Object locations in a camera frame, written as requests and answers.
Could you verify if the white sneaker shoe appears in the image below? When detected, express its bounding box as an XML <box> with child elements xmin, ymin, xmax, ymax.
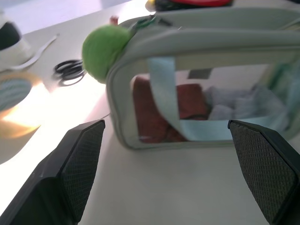
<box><xmin>0</xmin><ymin>9</ymin><xmax>35</xmax><ymax>72</ymax></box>

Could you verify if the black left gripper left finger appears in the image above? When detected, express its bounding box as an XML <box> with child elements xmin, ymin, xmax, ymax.
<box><xmin>0</xmin><ymin>119</ymin><xmax>105</xmax><ymax>225</ymax></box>

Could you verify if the red cloth inside pouch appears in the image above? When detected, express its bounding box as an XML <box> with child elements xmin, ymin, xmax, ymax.
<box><xmin>132</xmin><ymin>76</ymin><xmax>208</xmax><ymax>143</ymax></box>

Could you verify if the green felt ball charm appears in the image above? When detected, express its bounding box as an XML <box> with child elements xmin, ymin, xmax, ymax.
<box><xmin>82</xmin><ymin>24</ymin><xmax>134</xmax><ymax>84</ymax></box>

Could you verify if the red and black object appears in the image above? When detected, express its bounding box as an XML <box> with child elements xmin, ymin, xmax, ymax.
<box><xmin>144</xmin><ymin>0</ymin><xmax>234</xmax><ymax>12</ymax></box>

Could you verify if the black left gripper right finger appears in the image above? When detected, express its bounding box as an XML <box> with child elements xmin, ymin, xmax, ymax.
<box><xmin>227</xmin><ymin>120</ymin><xmax>300</xmax><ymax>225</ymax></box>

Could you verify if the clear grey-trimmed pouch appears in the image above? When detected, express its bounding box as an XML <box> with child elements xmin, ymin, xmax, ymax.
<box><xmin>105</xmin><ymin>7</ymin><xmax>300</xmax><ymax>150</ymax></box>

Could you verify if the roll of clear tape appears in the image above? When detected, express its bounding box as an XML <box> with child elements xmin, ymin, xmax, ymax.
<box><xmin>0</xmin><ymin>71</ymin><xmax>43</xmax><ymax>140</ymax></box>

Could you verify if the black hair ties bundle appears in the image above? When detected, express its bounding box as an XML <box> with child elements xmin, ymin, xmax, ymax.
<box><xmin>52</xmin><ymin>60</ymin><xmax>87</xmax><ymax>86</ymax></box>

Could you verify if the white shoelace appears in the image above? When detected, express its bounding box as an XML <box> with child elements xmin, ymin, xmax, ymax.
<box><xmin>10</xmin><ymin>33</ymin><xmax>60</xmax><ymax>71</ymax></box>

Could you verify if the light blue cloth inside pouch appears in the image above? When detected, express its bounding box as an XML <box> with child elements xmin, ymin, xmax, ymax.
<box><xmin>205</xmin><ymin>84</ymin><xmax>290</xmax><ymax>132</ymax></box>

